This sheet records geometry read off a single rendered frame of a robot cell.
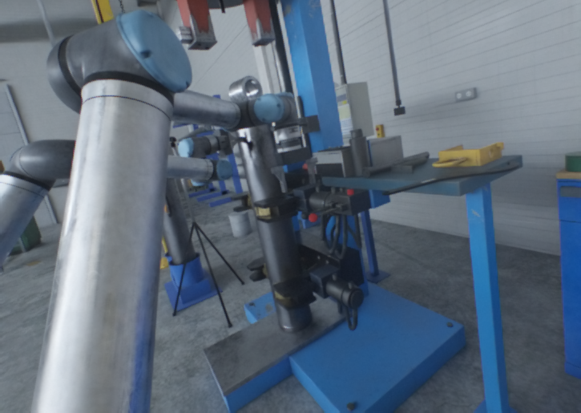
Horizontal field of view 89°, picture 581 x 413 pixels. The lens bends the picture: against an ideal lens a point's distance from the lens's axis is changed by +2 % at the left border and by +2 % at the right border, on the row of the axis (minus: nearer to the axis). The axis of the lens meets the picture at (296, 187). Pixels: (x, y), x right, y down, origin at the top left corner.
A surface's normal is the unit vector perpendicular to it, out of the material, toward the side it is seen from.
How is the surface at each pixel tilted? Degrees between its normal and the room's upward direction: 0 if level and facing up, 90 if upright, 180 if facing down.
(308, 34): 90
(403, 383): 90
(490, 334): 90
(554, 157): 90
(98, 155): 66
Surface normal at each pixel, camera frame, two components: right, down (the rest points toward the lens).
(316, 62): 0.51, 0.05
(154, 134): 0.90, -0.15
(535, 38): -0.84, 0.26
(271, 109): -0.19, 0.21
